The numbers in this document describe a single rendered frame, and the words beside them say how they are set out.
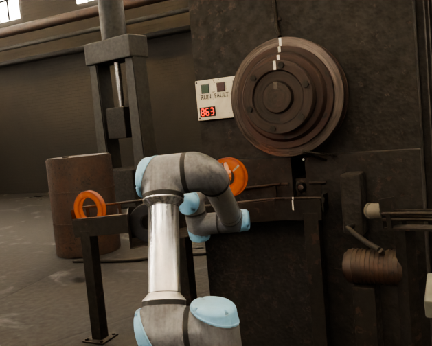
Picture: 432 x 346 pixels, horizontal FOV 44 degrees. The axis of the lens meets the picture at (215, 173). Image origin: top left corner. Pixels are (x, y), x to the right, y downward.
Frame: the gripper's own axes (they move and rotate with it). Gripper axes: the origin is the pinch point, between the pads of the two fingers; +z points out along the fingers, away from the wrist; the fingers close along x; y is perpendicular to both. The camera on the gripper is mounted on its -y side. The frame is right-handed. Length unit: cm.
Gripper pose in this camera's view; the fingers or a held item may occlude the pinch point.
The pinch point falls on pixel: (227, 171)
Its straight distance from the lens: 207.2
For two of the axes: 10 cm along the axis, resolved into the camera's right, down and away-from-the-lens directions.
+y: -2.2, -9.3, -3.1
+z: 4.1, -3.7, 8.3
